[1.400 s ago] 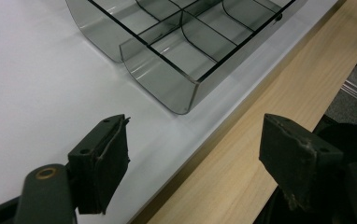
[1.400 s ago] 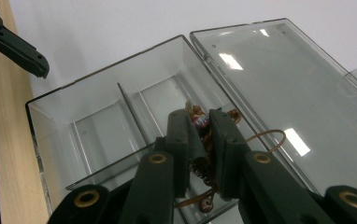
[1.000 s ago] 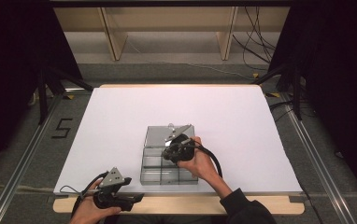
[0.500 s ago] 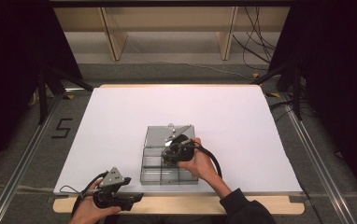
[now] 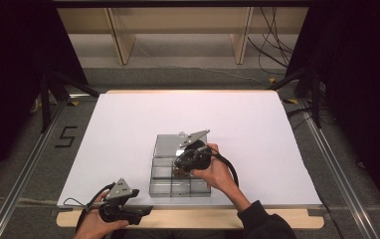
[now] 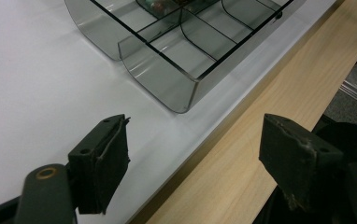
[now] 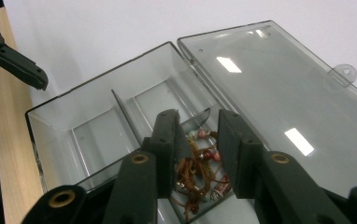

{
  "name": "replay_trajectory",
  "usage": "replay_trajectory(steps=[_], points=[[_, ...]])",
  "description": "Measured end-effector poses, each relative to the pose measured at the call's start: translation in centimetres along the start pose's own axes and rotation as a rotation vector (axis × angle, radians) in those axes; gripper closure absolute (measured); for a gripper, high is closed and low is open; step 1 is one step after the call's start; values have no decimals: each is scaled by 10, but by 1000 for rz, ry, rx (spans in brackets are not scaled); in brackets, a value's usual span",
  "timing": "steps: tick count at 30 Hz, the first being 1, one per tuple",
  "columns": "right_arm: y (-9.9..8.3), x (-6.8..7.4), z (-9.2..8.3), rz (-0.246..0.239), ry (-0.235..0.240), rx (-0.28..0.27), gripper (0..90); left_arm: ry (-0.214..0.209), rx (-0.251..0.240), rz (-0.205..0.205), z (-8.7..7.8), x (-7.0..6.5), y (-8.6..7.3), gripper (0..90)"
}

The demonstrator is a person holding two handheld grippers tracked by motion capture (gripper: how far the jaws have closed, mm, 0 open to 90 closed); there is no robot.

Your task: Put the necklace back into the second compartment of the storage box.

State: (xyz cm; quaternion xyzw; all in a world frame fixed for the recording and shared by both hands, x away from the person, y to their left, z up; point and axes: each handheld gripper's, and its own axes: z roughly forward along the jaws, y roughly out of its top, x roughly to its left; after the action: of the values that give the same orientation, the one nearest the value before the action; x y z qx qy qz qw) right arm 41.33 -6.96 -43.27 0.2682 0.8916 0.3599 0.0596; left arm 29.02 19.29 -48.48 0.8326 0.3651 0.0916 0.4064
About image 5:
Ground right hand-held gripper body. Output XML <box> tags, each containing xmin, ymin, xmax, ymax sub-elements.
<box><xmin>174</xmin><ymin>128</ymin><xmax>213</xmax><ymax>173</ymax></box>

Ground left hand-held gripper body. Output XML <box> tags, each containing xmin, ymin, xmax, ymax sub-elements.
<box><xmin>97</xmin><ymin>177</ymin><xmax>143</xmax><ymax>225</ymax></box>

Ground clear plastic compartment box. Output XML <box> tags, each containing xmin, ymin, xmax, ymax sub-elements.
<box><xmin>148</xmin><ymin>131</ymin><xmax>212</xmax><ymax>199</ymax></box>

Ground person's right hand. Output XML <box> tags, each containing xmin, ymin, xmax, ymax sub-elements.
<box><xmin>190</xmin><ymin>142</ymin><xmax>240</xmax><ymax>202</ymax></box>

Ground person's left hand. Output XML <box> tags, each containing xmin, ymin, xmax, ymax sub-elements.
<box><xmin>73</xmin><ymin>190</ymin><xmax>130</xmax><ymax>239</ymax></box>

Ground white table sheet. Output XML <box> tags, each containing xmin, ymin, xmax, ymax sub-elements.
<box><xmin>57</xmin><ymin>92</ymin><xmax>322</xmax><ymax>209</ymax></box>

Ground light wooden table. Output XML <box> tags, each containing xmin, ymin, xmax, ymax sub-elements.
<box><xmin>56</xmin><ymin>89</ymin><xmax>325</xmax><ymax>230</ymax></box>

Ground black tripod stand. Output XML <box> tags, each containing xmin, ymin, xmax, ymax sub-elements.
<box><xmin>267</xmin><ymin>67</ymin><xmax>323</xmax><ymax>129</ymax></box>
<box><xmin>38</xmin><ymin>69</ymin><xmax>100</xmax><ymax>134</ymax></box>

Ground light wooden shelf unit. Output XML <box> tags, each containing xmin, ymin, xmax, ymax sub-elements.
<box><xmin>57</xmin><ymin>7</ymin><xmax>310</xmax><ymax>66</ymax></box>

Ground black curtain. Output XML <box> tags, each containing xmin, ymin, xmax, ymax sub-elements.
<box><xmin>0</xmin><ymin>0</ymin><xmax>90</xmax><ymax>193</ymax></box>
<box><xmin>284</xmin><ymin>0</ymin><xmax>380</xmax><ymax>223</ymax></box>

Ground left hand-held gripper cable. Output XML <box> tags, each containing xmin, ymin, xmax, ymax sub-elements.
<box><xmin>63</xmin><ymin>181</ymin><xmax>116</xmax><ymax>233</ymax></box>

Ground hand-held gripper cable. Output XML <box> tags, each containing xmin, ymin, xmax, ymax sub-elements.
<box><xmin>207</xmin><ymin>145</ymin><xmax>240</xmax><ymax>187</ymax></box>
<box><xmin>63</xmin><ymin>181</ymin><xmax>116</xmax><ymax>233</ymax></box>

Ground right hand-held gripper cable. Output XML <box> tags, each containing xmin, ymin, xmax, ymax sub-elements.
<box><xmin>207</xmin><ymin>145</ymin><xmax>240</xmax><ymax>187</ymax></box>

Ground thin white floor cable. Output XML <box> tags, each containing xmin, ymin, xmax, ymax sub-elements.
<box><xmin>134</xmin><ymin>43</ymin><xmax>273</xmax><ymax>86</ymax></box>

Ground beige floor cable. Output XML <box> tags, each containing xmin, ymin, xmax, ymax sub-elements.
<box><xmin>0</xmin><ymin>196</ymin><xmax>60</xmax><ymax>206</ymax></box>

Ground aluminium floor rail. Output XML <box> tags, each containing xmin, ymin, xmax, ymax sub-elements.
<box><xmin>297</xmin><ymin>99</ymin><xmax>380</xmax><ymax>239</ymax></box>
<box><xmin>0</xmin><ymin>99</ymin><xmax>67</xmax><ymax>239</ymax></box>

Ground black floor cable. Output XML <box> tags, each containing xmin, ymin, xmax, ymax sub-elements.
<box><xmin>285</xmin><ymin>107</ymin><xmax>313</xmax><ymax>131</ymax></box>

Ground bundle of black hanging cables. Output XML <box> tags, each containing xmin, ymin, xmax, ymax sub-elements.
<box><xmin>247</xmin><ymin>7</ymin><xmax>295</xmax><ymax>76</ymax></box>

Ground black overhead frame bar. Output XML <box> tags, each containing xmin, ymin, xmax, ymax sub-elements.
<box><xmin>51</xmin><ymin>0</ymin><xmax>313</xmax><ymax>9</ymax></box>

